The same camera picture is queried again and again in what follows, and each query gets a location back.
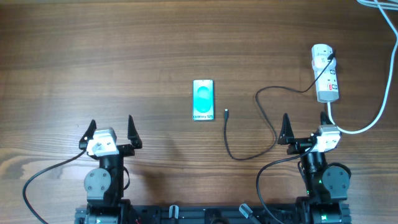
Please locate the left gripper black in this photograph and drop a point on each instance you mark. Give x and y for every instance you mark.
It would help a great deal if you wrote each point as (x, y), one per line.
(125, 150)

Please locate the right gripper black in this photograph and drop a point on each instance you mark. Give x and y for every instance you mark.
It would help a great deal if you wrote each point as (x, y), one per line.
(286, 137)

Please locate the smartphone with teal screen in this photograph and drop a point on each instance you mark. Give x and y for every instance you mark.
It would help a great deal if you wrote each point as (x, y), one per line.
(203, 100)

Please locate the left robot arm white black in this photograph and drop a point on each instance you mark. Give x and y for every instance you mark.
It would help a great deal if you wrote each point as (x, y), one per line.
(105, 185)

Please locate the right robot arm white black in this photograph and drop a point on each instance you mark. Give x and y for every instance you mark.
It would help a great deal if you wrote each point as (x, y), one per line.
(326, 183)

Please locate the white charger adapter plug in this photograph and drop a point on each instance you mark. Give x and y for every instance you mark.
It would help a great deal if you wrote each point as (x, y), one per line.
(320, 62)

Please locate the white power strip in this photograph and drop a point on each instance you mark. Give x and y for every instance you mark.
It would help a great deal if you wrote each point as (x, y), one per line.
(326, 82)

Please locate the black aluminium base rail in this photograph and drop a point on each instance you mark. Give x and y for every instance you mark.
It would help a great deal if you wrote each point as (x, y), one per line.
(285, 213)

